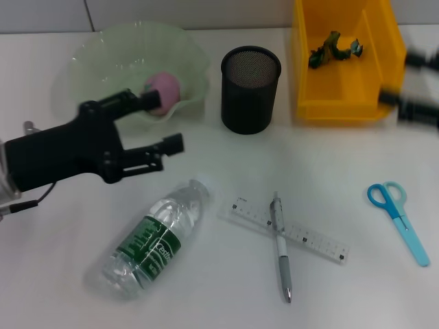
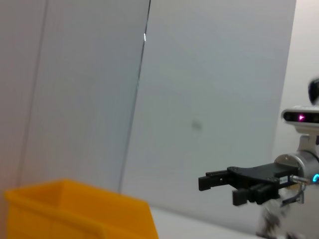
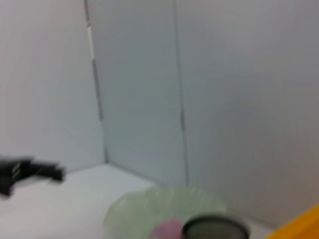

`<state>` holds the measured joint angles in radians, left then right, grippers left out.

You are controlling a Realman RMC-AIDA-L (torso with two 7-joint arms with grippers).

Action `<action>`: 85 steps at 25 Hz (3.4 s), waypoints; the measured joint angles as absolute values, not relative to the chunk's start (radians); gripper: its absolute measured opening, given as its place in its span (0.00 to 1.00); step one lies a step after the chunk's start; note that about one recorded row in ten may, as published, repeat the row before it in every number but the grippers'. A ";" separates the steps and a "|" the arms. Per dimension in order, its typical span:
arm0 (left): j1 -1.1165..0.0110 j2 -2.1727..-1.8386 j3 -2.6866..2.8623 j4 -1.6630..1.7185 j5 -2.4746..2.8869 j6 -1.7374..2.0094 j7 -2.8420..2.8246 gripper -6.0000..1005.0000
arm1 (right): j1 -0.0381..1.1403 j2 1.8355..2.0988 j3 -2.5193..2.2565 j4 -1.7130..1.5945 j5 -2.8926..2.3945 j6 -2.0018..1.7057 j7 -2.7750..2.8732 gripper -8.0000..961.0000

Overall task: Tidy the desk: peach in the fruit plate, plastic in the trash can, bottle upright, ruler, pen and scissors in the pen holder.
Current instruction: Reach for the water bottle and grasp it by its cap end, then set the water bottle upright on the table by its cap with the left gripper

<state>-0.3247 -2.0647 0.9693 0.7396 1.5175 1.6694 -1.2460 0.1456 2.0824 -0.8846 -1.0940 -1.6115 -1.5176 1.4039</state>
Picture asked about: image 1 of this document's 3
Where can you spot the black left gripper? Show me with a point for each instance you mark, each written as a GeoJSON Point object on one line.
{"type": "Point", "coordinates": [68, 150]}

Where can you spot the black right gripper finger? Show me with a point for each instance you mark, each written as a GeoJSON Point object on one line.
{"type": "Point", "coordinates": [411, 106]}
{"type": "Point", "coordinates": [422, 59]}

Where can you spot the pink peach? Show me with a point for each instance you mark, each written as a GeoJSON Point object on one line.
{"type": "Point", "coordinates": [168, 92]}

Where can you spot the green plastic wrapper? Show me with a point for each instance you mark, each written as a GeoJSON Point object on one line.
{"type": "Point", "coordinates": [329, 51]}

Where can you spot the clear green-label water bottle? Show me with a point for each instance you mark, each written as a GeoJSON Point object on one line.
{"type": "Point", "coordinates": [154, 240]}

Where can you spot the blue scissors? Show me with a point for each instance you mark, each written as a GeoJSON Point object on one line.
{"type": "Point", "coordinates": [408, 233]}

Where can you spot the transparent plastic ruler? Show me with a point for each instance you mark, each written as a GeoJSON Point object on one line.
{"type": "Point", "coordinates": [308, 240]}

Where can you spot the white grey ballpoint pen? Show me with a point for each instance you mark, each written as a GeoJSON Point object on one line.
{"type": "Point", "coordinates": [283, 246]}

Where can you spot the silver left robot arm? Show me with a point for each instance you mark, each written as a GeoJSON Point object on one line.
{"type": "Point", "coordinates": [5, 192]}

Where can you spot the green glass fruit plate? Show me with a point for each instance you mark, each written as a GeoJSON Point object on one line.
{"type": "Point", "coordinates": [113, 51]}

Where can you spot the black mesh pen holder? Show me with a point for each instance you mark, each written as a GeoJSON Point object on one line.
{"type": "Point", "coordinates": [247, 103]}

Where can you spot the yellow plastic bin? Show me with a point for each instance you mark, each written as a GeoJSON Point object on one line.
{"type": "Point", "coordinates": [343, 89]}

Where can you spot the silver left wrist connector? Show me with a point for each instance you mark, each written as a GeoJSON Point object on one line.
{"type": "Point", "coordinates": [29, 127]}

